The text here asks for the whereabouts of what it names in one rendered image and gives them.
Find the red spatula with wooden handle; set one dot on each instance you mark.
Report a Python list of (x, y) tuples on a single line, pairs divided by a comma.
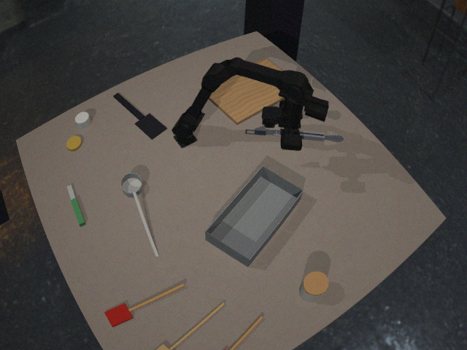
[(121, 314)]

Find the yellow flat disc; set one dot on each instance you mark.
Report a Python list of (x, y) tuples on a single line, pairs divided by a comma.
[(74, 143)]

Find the white short cylinder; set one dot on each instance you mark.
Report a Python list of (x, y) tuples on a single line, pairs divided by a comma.
[(82, 120)]

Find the brown wooden board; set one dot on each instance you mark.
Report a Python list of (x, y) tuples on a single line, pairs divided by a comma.
[(240, 98)]

